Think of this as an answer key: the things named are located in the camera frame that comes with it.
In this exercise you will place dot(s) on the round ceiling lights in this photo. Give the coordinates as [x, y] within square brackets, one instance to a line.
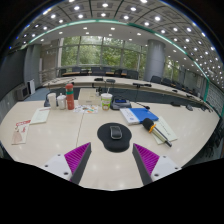
[105, 5]

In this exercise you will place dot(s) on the white upright appliance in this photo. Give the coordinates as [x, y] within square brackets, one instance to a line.
[31, 87]

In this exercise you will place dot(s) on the long curved conference desk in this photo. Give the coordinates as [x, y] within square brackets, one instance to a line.
[83, 80]

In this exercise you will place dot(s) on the black gooseneck conference microphone unit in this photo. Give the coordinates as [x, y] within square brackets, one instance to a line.
[120, 104]
[46, 102]

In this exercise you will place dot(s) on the black silver-trimmed computer mouse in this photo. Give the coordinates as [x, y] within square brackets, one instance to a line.
[116, 132]

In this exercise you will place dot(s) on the white paper cup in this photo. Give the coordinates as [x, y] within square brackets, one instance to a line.
[52, 100]

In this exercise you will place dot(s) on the colourful sticker sheet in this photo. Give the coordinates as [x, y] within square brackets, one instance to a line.
[86, 109]

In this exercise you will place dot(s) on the dark office chairs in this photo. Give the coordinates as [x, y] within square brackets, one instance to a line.
[132, 74]

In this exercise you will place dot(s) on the white printed booklet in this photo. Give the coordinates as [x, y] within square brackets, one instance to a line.
[40, 115]

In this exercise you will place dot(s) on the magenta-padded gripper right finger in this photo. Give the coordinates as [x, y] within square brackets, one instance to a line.
[164, 165]

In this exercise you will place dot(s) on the black mouse pad with wrist rest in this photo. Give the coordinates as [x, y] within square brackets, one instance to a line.
[113, 146]

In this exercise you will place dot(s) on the white paper sheet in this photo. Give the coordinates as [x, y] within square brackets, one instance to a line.
[166, 128]

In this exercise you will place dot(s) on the far desk microphone units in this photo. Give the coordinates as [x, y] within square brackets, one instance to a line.
[110, 80]

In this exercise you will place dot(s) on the white cardboard box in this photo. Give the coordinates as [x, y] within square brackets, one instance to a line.
[88, 97]

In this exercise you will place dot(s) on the green and white drink cup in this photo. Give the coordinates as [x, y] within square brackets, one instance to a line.
[106, 102]

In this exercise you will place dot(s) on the grey box monitor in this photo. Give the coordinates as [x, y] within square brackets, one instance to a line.
[22, 92]

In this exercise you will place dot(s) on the red bottle with green band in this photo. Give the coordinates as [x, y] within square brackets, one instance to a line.
[70, 100]

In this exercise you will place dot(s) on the red and white fan-print brochure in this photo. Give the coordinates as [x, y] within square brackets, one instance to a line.
[20, 133]

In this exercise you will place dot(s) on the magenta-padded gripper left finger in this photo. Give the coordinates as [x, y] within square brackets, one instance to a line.
[59, 165]

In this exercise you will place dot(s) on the blue and white book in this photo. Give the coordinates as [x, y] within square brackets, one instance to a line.
[141, 114]

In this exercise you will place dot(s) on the white lidded mug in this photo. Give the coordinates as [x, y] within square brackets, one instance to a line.
[61, 102]

